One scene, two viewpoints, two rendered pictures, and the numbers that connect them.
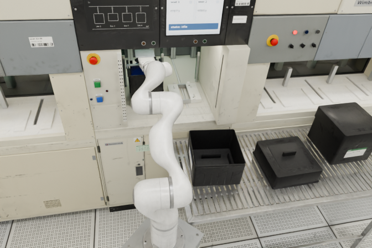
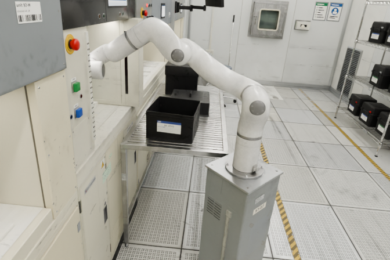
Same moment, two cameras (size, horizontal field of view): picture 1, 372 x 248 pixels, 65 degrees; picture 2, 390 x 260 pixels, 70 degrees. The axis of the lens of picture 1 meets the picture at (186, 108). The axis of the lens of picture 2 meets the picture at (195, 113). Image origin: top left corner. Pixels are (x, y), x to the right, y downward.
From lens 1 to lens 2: 155 cm
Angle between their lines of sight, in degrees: 65
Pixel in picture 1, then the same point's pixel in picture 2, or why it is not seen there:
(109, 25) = not seen: outside the picture
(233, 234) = (180, 205)
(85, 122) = (69, 163)
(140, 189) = (261, 93)
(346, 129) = not seen: hidden behind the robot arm
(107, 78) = (80, 75)
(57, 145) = (46, 239)
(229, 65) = not seen: hidden behind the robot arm
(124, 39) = (89, 10)
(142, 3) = not seen: outside the picture
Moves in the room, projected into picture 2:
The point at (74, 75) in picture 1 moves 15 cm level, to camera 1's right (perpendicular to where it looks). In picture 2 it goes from (58, 76) to (88, 67)
